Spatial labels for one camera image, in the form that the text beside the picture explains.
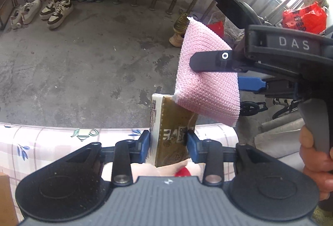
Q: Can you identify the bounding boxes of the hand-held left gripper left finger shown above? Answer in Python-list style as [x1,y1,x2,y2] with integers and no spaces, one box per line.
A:
[65,130,152,187]

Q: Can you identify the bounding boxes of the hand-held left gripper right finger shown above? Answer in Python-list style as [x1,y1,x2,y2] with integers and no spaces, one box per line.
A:
[185,131,261,187]

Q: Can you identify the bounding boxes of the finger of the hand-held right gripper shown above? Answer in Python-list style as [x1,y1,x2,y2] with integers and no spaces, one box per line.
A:
[189,50,249,73]
[238,76,268,93]

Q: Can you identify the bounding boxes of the pink knitted cloth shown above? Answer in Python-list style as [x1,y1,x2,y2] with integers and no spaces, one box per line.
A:
[174,16,240,127]

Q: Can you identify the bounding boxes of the brown tissue packet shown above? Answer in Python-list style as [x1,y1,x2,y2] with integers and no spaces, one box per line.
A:
[149,93,199,168]

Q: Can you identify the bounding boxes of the cardboard box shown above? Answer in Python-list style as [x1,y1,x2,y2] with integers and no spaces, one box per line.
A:
[0,172,19,226]

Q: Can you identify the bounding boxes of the person's right hand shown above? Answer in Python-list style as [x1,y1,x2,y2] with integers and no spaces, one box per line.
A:
[299,126,333,201]

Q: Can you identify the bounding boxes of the wheelchair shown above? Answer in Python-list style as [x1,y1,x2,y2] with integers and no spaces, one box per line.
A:
[239,77,303,120]

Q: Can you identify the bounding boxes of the black-haired plush doll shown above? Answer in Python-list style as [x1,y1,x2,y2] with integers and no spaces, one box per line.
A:
[103,160,205,182]

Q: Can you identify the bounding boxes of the small red plastic bag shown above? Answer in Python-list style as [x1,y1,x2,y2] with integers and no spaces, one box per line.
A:
[208,21,225,37]

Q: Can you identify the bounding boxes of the large red plastic bag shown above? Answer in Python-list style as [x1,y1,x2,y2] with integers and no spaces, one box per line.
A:
[282,2,327,34]

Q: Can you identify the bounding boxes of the yellow woven basket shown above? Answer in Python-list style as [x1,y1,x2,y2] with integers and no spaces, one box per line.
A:
[173,14,192,34]

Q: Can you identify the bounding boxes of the black seat stand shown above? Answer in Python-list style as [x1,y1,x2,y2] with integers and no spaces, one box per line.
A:
[211,0,262,32]

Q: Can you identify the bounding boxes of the plaid floral mat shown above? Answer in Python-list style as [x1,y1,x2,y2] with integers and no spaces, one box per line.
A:
[0,123,240,216]

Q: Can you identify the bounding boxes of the brown white sneaker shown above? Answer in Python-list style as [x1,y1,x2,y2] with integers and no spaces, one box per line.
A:
[40,0,71,20]
[47,3,75,30]

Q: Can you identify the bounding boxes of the white shoe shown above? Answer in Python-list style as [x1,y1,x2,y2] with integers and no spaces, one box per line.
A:
[22,0,42,25]
[10,5,30,30]

